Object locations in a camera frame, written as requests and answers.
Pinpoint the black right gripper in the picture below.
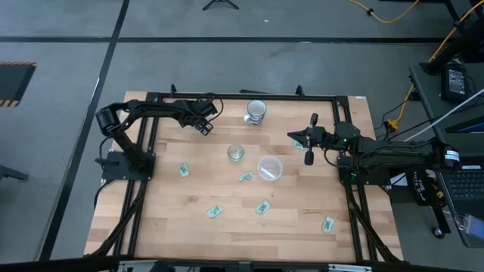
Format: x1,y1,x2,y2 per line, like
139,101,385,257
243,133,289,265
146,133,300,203
287,113,327,166

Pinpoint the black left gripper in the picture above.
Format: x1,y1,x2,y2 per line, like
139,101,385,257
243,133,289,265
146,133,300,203
177,100,214,136

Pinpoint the clear glass jar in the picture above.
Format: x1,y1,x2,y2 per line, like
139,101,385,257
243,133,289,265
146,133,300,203
227,144,245,163

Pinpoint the translucent round plastic container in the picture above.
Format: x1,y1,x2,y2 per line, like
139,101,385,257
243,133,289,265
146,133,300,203
256,156,284,181

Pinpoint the black tripod base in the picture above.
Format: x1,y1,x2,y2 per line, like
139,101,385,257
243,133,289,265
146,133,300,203
202,0,240,11

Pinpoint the black printed tote bag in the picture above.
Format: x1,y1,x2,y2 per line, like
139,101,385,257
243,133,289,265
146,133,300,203
410,168,447,207

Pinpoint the dark grey side desk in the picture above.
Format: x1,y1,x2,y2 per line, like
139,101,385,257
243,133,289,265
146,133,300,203
409,62,484,249

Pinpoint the black crossbar with silver brackets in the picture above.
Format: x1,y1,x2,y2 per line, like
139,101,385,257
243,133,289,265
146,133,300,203
0,255,484,272

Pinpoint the black power adapter brick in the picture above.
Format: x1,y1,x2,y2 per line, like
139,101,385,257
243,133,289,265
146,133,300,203
440,62,468,103

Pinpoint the black desk leg with caster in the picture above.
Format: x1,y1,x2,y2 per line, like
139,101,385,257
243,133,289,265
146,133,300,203
430,206,451,240

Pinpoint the dark laptop computer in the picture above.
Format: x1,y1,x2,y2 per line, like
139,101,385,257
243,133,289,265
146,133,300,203
438,120,484,216

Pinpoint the clear badge holder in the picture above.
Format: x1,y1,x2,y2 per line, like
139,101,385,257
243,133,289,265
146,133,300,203
453,213,484,241

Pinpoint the black hazard-striped floor mat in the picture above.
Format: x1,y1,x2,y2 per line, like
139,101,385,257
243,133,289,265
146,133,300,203
0,61,38,108

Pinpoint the black chair leg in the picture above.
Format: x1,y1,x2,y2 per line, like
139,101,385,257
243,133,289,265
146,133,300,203
0,165,30,181

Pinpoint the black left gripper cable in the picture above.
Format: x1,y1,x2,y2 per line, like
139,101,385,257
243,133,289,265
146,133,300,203
209,97,225,122

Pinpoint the black aluminium table frame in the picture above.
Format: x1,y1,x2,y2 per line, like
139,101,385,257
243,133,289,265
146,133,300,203
85,83,404,265

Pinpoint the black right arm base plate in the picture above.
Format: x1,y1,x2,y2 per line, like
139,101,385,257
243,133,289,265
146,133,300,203
337,155,390,186

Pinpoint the yellow extension cord with plug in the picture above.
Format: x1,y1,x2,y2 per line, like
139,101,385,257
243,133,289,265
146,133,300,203
385,0,484,131

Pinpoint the black power cable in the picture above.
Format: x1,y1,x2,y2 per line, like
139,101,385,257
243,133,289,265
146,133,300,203
374,96,443,141

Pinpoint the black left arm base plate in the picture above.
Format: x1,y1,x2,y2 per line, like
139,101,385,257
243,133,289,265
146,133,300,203
101,150,156,181

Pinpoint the yellow cable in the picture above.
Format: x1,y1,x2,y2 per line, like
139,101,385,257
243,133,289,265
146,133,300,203
346,0,420,24

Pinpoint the white cable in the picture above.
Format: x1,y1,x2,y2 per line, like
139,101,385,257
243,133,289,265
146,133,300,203
404,88,484,143

